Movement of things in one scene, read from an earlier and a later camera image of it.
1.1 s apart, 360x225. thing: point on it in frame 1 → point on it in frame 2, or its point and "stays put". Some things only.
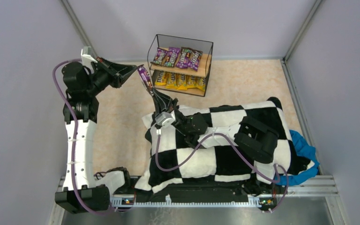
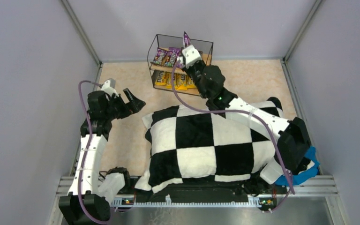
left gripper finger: [120, 69] → [130, 96]
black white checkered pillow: [168, 157] stays put
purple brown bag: [145, 77] → [186, 40]
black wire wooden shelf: [180, 64] stays put
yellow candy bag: [191, 81] stays put
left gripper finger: [122, 79] → [136, 105]
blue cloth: [310, 153] stays put
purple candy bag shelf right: [172, 57] stays put
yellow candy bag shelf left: [161, 79] stays put
